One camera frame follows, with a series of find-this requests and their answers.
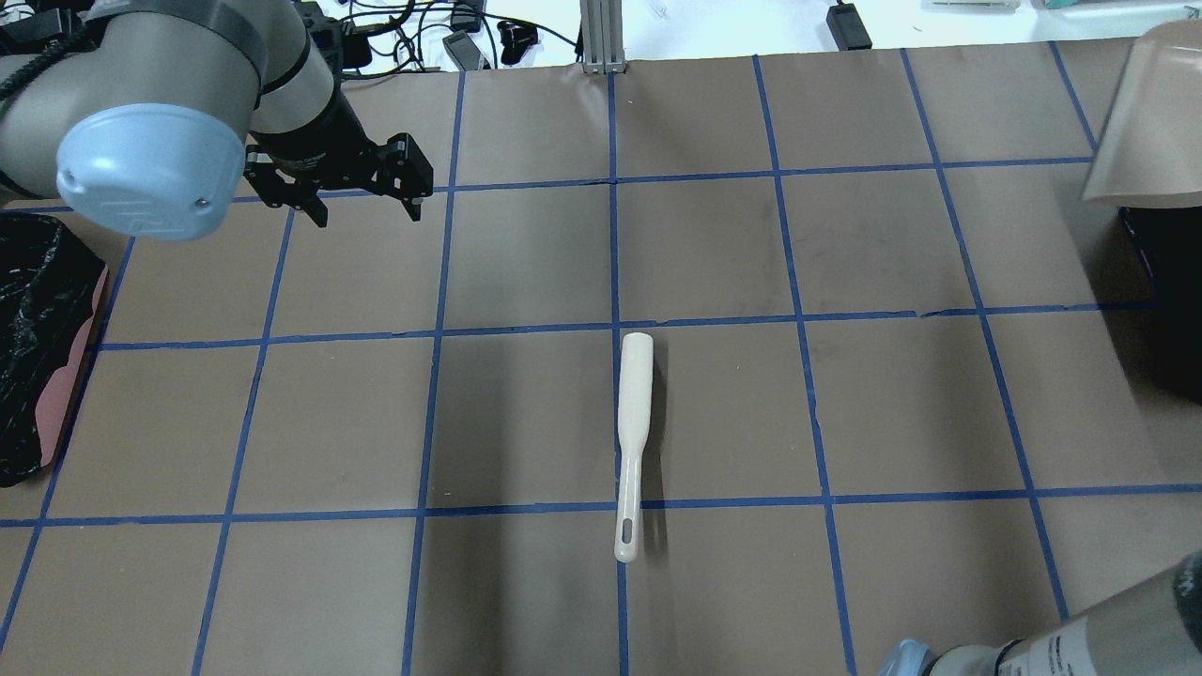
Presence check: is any aluminium frame post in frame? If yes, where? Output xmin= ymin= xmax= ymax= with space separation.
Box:
xmin=579 ymin=0 xmax=627 ymax=75

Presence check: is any black lined bin right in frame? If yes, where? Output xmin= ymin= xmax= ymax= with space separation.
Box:
xmin=1119 ymin=207 xmax=1201 ymax=403

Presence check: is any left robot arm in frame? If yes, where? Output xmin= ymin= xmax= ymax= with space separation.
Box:
xmin=1 ymin=1 xmax=435 ymax=241

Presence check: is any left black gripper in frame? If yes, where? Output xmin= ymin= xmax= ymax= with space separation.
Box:
xmin=244 ymin=89 xmax=435 ymax=229

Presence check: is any white dustpan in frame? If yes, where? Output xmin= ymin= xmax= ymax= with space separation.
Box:
xmin=1082 ymin=19 xmax=1201 ymax=209

